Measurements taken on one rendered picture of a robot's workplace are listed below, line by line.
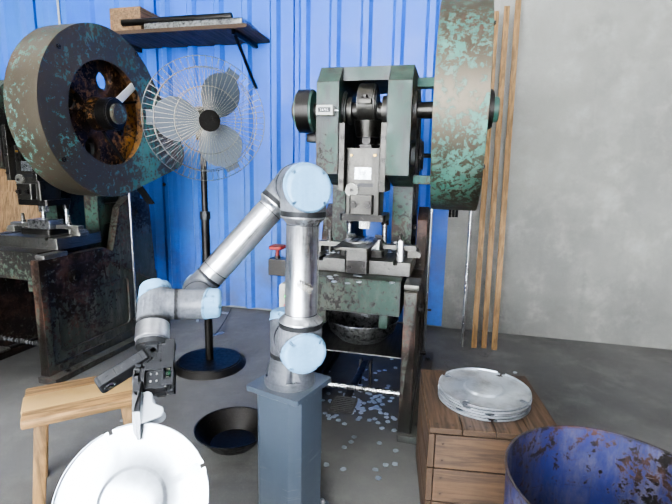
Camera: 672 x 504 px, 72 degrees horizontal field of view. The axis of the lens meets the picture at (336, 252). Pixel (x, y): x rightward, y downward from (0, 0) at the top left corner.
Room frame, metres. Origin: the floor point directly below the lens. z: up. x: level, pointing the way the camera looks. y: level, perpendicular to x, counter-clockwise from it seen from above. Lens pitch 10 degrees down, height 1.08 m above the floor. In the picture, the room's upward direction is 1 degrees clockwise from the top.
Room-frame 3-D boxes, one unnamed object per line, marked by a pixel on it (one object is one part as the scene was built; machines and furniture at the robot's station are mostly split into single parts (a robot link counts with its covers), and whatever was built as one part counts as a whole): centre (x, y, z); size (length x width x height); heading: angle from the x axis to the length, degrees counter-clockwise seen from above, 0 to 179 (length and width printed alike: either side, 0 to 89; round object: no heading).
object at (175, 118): (2.74, 0.63, 0.80); 1.24 x 0.65 x 1.59; 166
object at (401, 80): (2.20, -0.16, 0.83); 0.79 x 0.43 x 1.34; 166
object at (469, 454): (1.40, -0.49, 0.18); 0.40 x 0.38 x 0.35; 174
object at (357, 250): (1.89, -0.09, 0.72); 0.25 x 0.14 x 0.14; 166
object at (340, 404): (1.93, -0.10, 0.14); 0.59 x 0.10 x 0.05; 166
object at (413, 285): (2.13, -0.42, 0.45); 0.92 x 0.12 x 0.90; 166
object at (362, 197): (2.02, -0.12, 1.04); 0.17 x 0.15 x 0.30; 166
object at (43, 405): (1.43, 0.84, 0.16); 0.34 x 0.24 x 0.34; 120
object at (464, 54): (2.08, -0.48, 1.33); 1.03 x 0.28 x 0.82; 166
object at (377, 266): (2.06, -0.13, 0.68); 0.45 x 0.30 x 0.06; 76
